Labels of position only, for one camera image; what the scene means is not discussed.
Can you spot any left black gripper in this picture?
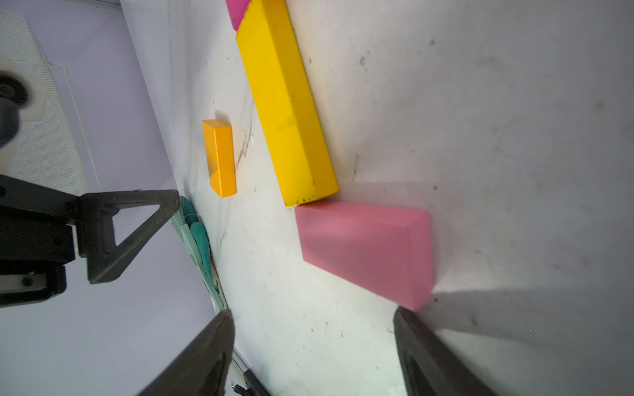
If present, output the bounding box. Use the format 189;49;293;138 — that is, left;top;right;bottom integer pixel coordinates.
0;172;182;308

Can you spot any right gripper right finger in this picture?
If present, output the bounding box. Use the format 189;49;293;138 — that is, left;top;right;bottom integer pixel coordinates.
393;307;495;396

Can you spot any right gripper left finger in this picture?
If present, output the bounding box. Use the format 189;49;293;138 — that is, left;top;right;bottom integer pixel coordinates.
140;310;235;396

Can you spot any pink block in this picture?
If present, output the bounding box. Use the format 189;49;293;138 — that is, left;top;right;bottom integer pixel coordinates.
295;201;435;311

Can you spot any orange block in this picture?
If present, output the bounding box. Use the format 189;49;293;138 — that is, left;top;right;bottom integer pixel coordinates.
202;120;237;198

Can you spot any yellow block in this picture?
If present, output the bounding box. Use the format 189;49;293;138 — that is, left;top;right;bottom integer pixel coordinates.
236;1;338;206

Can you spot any magenta block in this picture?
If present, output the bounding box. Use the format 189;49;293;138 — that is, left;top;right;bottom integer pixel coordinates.
226;0;250;31

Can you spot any green dustpan brush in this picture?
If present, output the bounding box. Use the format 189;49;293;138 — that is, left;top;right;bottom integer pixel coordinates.
171;196;227;312

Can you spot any upper white mesh shelf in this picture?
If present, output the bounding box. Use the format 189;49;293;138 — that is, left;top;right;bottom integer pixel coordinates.
1;10;90;196

